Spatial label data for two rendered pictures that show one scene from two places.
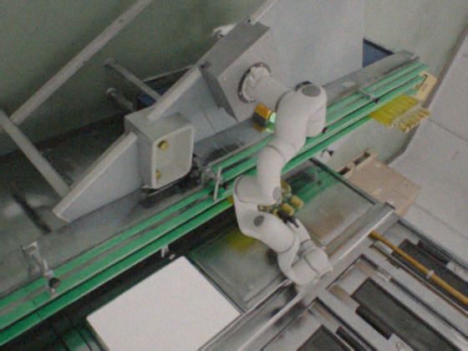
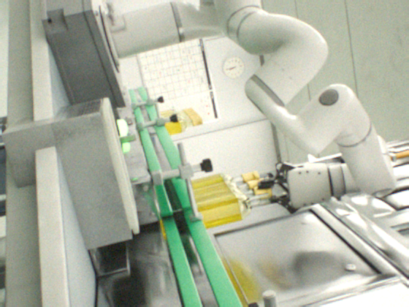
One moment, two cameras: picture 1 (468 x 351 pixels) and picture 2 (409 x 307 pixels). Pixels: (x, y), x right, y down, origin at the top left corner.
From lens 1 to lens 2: 110 cm
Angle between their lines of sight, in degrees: 47
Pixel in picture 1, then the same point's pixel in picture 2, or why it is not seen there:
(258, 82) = (125, 18)
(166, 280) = not seen: outside the picture
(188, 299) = not seen: outside the picture
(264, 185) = (307, 28)
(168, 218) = (195, 263)
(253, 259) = (302, 259)
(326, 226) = (278, 207)
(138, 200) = (128, 281)
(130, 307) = not seen: outside the picture
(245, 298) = (372, 275)
